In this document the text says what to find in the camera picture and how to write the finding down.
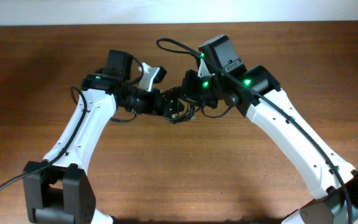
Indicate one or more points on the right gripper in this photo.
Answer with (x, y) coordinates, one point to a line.
(191, 77)

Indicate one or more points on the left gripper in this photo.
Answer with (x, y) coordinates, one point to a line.
(163, 107)

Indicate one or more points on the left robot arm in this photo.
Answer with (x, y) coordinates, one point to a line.
(57, 189)

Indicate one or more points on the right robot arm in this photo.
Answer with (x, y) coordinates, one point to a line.
(258, 96)

